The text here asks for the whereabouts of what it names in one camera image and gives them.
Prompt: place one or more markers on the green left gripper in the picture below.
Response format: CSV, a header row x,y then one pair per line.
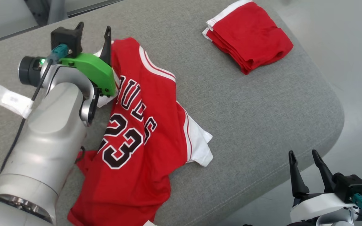
x,y
96,70

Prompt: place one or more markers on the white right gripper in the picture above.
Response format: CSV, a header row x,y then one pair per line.
x,y
316,205

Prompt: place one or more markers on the red white basketball jersey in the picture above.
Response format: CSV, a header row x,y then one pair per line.
x,y
162,94

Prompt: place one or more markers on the red shorts with white trim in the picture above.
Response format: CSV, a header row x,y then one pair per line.
x,y
253,34

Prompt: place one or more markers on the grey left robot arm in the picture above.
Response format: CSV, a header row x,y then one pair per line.
x,y
49,141

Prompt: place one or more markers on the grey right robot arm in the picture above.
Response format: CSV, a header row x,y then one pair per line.
x,y
338,221

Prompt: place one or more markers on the grey metal post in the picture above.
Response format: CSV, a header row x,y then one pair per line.
x,y
57,9

